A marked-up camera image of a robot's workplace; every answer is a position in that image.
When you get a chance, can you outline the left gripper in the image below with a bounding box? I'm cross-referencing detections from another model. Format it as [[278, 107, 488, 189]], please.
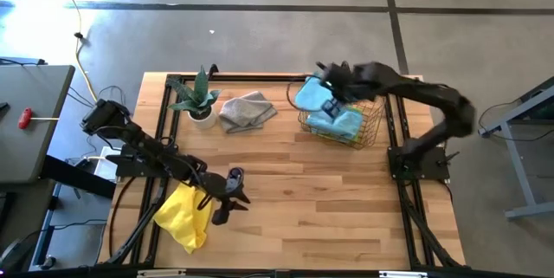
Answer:
[[201, 172, 251, 227]]

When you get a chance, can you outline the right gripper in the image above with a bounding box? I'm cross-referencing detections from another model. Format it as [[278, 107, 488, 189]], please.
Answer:
[[318, 61, 367, 117]]

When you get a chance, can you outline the light blue microfiber towel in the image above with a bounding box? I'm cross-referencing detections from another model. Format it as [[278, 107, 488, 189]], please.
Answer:
[[306, 107, 364, 141]]

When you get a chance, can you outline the teal microfiber towel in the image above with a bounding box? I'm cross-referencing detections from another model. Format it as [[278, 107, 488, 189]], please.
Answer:
[[294, 74, 335, 113]]

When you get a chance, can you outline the yellow microfiber towel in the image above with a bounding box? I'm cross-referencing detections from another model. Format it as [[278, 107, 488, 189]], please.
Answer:
[[153, 181, 214, 255]]

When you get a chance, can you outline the grey microfiber towel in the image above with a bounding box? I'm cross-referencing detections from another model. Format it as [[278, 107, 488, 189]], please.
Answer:
[[218, 90, 278, 134]]

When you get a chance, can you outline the potted snake plant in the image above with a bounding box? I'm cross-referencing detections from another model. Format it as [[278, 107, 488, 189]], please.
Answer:
[[167, 64, 222, 130]]

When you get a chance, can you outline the white box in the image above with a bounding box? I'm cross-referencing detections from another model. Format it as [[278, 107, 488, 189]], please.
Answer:
[[86, 145, 120, 184]]

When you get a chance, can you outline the black beam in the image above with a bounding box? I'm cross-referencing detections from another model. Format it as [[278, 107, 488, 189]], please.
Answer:
[[41, 154, 117, 200]]

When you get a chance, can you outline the grey metal table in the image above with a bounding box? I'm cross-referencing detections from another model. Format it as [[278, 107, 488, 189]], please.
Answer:
[[477, 76, 554, 222]]

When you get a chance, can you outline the grey side table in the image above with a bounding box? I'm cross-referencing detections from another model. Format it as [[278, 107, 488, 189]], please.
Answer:
[[0, 64, 77, 184]]

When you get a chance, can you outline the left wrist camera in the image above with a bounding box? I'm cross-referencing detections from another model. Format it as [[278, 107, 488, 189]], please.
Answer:
[[226, 166, 247, 193]]

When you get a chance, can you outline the wire basket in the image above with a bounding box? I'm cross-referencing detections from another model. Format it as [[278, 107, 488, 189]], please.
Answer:
[[296, 74, 386, 150]]

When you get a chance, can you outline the black aluminium table frame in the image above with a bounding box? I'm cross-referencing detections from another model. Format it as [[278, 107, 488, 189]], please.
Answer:
[[97, 72, 467, 278]]

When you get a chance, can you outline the silver bracket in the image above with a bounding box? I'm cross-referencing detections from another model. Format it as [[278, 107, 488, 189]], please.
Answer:
[[137, 268, 187, 278], [379, 270, 429, 278]]

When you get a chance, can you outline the yellow extension cord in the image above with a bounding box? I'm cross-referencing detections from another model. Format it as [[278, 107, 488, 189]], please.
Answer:
[[45, 0, 114, 121]]

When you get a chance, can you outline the red handled screwdriver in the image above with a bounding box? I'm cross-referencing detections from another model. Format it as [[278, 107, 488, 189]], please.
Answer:
[[16, 107, 61, 131]]

